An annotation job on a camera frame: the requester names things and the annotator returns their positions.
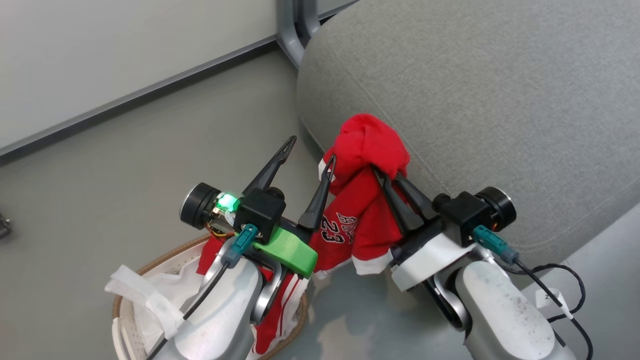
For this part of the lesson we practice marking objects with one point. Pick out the red shorts white stripes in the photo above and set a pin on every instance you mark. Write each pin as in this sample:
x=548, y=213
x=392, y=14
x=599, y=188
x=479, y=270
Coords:
x=277, y=315

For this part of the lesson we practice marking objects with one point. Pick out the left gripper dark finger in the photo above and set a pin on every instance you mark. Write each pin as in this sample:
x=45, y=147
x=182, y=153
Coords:
x=272, y=167
x=317, y=205

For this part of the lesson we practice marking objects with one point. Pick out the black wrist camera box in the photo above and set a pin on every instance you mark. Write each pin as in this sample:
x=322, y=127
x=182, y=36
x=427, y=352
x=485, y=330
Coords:
x=462, y=212
x=260, y=212

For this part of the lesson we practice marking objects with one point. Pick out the red basketball jersey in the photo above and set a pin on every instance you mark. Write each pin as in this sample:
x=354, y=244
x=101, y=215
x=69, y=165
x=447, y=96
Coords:
x=367, y=145

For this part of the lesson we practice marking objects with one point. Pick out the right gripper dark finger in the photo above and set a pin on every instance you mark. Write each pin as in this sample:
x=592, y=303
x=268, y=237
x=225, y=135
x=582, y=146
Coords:
x=422, y=205
x=400, y=210

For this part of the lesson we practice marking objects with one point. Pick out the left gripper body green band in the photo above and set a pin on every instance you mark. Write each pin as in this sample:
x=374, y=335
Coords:
x=290, y=252

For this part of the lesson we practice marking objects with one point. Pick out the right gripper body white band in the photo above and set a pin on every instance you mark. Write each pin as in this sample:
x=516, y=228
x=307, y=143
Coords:
x=430, y=257

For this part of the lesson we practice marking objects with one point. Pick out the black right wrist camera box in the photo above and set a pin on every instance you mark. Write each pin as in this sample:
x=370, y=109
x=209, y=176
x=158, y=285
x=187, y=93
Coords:
x=462, y=212

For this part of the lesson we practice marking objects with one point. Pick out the small metal floor fixture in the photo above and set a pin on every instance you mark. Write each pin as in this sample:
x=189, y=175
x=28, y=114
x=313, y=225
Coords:
x=4, y=227

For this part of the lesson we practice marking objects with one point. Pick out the grey fabric sofa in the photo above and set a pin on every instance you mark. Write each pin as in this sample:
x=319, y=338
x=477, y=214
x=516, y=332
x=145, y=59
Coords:
x=500, y=100

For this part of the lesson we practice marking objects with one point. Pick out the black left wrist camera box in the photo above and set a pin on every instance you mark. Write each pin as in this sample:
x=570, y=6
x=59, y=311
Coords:
x=260, y=212

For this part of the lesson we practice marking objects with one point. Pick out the grey metal frame leg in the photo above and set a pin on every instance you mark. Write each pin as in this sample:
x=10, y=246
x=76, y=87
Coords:
x=290, y=35

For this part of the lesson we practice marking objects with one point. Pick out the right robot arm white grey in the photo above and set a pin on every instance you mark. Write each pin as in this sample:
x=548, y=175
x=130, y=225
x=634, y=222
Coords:
x=500, y=310

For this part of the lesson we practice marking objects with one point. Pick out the white laundry basket wicker rim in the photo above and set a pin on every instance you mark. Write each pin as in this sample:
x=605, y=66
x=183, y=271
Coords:
x=130, y=332

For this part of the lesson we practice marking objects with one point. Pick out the white clothes in basket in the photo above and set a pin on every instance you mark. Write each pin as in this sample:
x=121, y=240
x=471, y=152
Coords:
x=145, y=295

